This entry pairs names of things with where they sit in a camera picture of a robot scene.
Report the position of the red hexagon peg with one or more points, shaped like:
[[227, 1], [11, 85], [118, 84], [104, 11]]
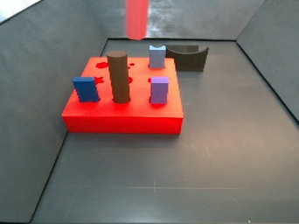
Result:
[[137, 13]]

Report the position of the red peg board block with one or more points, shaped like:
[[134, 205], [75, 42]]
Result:
[[135, 117]]

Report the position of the purple square peg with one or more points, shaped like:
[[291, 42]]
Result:
[[159, 90]]

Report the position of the blue rectangular peg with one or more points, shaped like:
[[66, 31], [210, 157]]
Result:
[[86, 89]]

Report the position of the black curved cradle stand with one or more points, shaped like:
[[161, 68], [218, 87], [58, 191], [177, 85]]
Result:
[[189, 57]]

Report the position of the brown cylinder peg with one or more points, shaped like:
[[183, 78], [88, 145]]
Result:
[[117, 60]]

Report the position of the light blue notched peg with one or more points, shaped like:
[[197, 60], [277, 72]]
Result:
[[157, 56]]

